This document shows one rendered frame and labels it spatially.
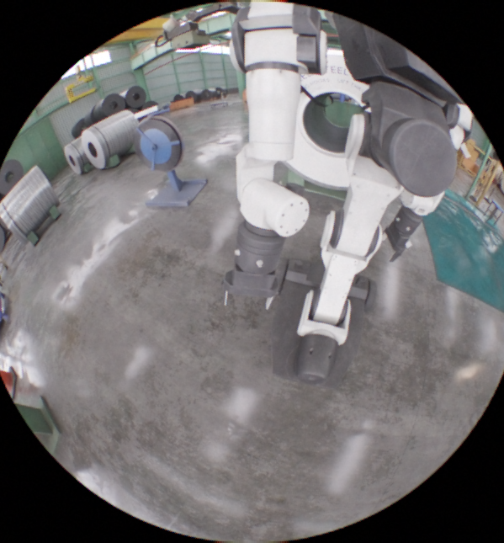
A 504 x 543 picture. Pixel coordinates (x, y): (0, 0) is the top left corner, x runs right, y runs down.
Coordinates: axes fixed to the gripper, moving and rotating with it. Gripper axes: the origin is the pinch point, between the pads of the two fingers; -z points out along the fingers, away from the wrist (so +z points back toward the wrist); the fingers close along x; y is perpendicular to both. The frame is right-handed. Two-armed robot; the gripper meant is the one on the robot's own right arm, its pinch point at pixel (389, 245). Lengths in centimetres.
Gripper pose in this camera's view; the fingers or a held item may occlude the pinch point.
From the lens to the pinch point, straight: 80.7
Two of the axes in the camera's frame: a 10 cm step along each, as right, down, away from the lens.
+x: 0.2, -8.5, 5.3
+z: -0.3, -5.3, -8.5
